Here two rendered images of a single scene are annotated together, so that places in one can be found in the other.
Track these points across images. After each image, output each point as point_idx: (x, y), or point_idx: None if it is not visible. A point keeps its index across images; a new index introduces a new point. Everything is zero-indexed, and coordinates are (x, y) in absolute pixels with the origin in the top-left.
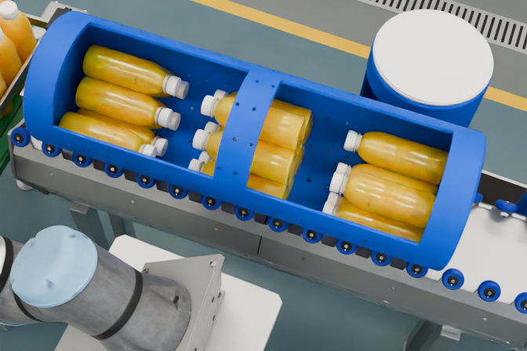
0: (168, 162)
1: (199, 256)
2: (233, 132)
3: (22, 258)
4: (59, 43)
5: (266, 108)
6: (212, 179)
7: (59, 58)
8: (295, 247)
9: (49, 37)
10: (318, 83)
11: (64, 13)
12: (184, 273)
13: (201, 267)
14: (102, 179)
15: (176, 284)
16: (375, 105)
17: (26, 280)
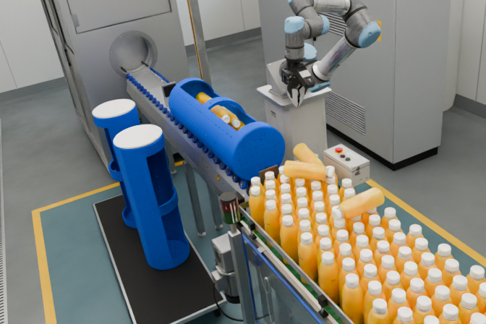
0: (252, 118)
1: (270, 71)
2: (231, 100)
3: (310, 56)
4: (254, 124)
5: (217, 97)
6: (244, 112)
7: (259, 122)
8: None
9: (256, 126)
10: (192, 108)
11: (242, 136)
12: (276, 74)
13: (272, 69)
14: None
15: (280, 66)
16: (188, 95)
17: (312, 48)
